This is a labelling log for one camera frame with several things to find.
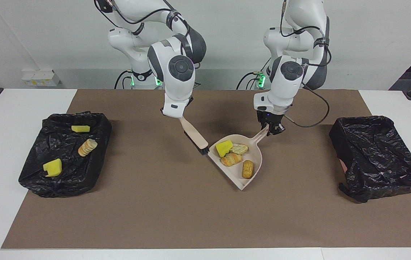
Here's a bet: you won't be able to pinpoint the beige plastic dustpan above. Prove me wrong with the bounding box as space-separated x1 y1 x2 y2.
208 125 269 191

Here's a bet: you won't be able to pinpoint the beige hand brush black bristles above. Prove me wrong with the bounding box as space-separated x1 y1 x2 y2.
179 116 210 156

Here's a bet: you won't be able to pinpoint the brown bread roll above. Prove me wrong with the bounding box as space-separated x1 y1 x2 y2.
242 160 254 179

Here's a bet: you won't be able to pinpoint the pale torn bread chunk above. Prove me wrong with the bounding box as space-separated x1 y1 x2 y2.
221 153 242 167

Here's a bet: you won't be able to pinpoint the plain yellow sponge piece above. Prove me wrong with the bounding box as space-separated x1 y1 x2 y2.
215 140 233 158

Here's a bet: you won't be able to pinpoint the sliced orange-crust bread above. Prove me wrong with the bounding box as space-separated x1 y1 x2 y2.
78 139 98 157

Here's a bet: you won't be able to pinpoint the large notched yellow sponge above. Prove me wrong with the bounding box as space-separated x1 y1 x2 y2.
43 158 62 177

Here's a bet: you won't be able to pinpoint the black-bagged bin pink rim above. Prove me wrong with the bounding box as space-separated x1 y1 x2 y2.
329 116 411 203

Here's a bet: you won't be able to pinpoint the black-bagged trash bin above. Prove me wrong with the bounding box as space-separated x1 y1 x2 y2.
18 111 112 198

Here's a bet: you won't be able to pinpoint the brown table mat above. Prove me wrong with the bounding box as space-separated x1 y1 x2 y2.
1 89 411 249

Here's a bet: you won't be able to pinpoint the white cardboard box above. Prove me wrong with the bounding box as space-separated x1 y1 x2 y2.
22 69 61 87

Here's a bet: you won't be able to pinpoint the left base black cables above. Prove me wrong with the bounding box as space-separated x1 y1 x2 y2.
237 54 272 90

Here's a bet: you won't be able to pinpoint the base black cables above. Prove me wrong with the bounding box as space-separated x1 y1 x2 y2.
114 70 162 90
237 54 272 90

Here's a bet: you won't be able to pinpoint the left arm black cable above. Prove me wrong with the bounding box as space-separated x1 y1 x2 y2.
280 0 332 128

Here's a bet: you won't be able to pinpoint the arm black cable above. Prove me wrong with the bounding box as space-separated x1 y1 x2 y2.
280 0 332 128
95 0 198 87

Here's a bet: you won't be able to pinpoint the right base black cables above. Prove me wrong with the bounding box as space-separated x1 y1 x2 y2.
114 70 162 90

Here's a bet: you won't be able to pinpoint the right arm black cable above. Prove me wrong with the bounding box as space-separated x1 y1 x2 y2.
95 0 198 87

